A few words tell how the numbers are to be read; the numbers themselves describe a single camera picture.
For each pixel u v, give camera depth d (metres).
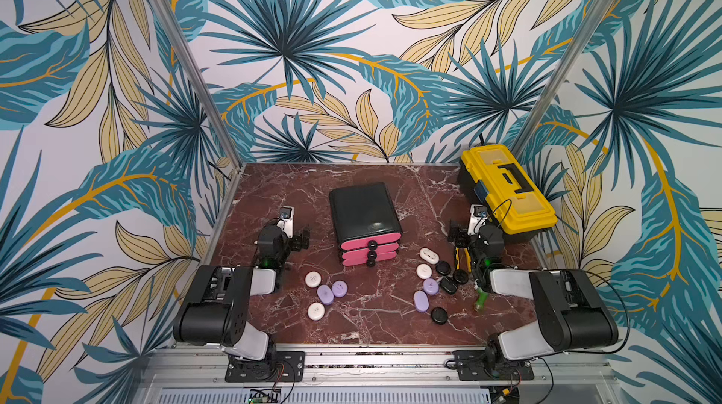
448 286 0.87
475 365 0.73
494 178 0.93
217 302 0.51
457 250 0.95
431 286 0.86
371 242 0.80
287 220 0.80
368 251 0.83
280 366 0.73
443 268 0.91
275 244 0.72
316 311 0.81
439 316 0.81
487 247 0.69
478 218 0.79
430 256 0.92
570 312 0.45
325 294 0.84
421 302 0.84
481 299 0.84
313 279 0.87
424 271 0.90
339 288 0.86
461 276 0.88
